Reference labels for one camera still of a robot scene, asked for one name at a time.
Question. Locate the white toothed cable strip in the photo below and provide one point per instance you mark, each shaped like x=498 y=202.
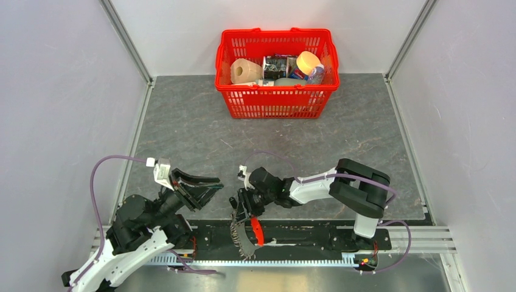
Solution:
x=169 y=259

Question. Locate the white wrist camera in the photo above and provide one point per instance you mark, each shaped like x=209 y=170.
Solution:
x=242 y=172
x=161 y=171

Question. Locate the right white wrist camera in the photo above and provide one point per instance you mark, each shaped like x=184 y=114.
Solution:
x=242 y=172

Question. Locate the toilet paper roll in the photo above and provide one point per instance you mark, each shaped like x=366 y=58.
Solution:
x=244 y=71

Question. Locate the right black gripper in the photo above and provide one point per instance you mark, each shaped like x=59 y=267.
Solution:
x=242 y=214

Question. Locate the clear plastic bottle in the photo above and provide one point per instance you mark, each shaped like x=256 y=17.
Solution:
x=317 y=75

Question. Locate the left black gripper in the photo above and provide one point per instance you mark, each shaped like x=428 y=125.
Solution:
x=195 y=196

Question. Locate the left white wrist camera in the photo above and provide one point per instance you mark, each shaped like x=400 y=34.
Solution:
x=161 y=171

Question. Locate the red plastic shopping basket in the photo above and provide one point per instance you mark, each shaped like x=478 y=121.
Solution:
x=285 y=98

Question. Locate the dark snack packet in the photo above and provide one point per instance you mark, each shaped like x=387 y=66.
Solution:
x=274 y=67

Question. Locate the orange sponge disc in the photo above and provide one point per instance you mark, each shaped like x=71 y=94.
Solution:
x=307 y=61

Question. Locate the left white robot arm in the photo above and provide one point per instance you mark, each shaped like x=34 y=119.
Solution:
x=144 y=229

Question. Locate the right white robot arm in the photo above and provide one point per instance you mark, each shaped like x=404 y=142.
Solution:
x=364 y=190

